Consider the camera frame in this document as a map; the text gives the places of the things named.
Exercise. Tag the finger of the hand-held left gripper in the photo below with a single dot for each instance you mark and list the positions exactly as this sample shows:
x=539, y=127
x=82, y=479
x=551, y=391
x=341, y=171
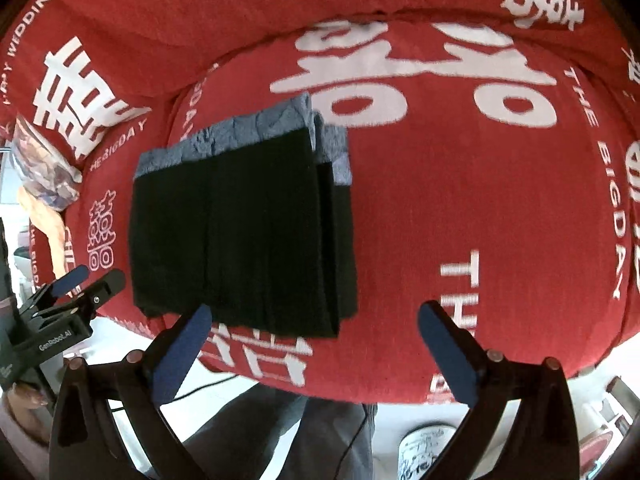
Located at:
x=105, y=282
x=72, y=280

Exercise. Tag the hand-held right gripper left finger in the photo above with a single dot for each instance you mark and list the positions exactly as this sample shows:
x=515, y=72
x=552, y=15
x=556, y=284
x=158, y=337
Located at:
x=182, y=350

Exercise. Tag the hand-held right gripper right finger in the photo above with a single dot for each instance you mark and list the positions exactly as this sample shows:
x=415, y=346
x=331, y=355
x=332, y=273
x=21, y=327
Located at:
x=450, y=355

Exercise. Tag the black pants with grey waistband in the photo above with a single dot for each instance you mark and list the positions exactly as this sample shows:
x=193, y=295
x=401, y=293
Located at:
x=240, y=235

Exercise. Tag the person's left hand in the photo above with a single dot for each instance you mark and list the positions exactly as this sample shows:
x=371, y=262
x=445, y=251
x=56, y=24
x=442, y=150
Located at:
x=27, y=399

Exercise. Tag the orange cloth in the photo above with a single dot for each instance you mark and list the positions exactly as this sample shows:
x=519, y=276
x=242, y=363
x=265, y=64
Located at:
x=47, y=230

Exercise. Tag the white printed cup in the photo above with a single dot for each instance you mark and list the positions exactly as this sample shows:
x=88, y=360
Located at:
x=425, y=452

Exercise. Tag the pale printed pillow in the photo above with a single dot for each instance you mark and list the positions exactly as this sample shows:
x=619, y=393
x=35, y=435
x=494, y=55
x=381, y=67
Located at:
x=45, y=170

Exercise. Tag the person's grey trouser leg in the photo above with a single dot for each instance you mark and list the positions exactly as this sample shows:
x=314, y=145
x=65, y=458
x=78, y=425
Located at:
x=300, y=435

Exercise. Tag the red printed sofa cover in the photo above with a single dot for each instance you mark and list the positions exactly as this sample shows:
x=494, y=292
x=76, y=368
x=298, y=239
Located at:
x=450, y=185

